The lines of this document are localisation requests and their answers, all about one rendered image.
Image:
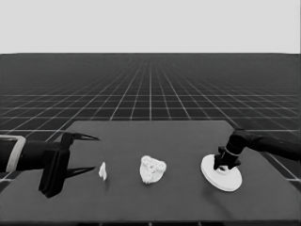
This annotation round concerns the small white gear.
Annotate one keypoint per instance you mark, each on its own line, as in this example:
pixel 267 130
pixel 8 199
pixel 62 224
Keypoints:
pixel 224 169

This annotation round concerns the large thick white disc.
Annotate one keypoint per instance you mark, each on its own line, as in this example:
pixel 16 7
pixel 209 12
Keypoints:
pixel 230 182

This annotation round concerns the small white T-shaped piece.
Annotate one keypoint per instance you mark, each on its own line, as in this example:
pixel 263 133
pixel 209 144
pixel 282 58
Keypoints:
pixel 102 172

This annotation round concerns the white toothed gear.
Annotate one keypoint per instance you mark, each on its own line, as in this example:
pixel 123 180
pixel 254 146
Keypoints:
pixel 161 165
pixel 145 160
pixel 150 179

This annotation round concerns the white round carrier with pins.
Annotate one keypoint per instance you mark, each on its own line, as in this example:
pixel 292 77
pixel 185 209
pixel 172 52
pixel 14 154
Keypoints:
pixel 142 172

